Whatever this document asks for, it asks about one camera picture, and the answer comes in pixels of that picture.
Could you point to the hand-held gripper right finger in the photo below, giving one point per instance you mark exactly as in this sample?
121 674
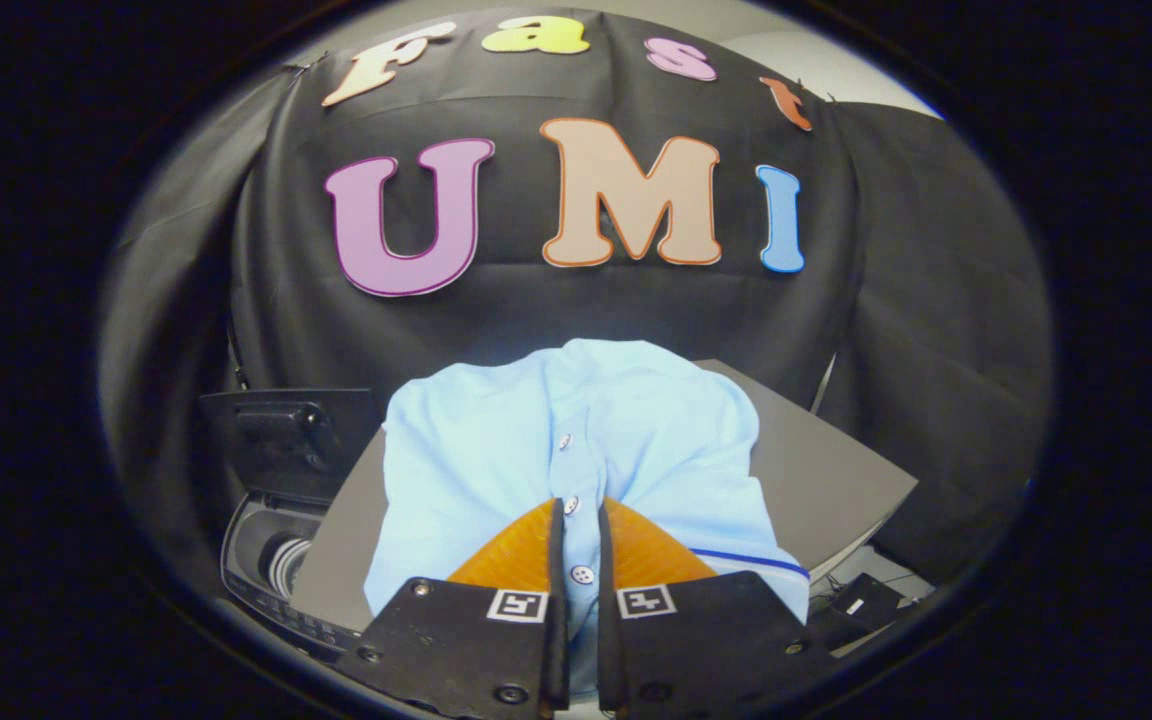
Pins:
696 650

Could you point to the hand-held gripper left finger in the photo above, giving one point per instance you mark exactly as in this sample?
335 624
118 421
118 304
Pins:
481 650

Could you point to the light blue shirt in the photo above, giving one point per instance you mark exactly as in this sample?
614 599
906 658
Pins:
496 440

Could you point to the black box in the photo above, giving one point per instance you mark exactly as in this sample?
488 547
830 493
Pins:
861 605

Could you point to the grey cabinet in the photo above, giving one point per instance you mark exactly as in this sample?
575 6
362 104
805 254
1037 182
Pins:
826 480

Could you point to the black backdrop cloth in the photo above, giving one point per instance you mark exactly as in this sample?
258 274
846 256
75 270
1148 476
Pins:
556 310

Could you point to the metal clip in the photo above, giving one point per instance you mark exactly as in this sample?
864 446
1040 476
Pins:
303 66

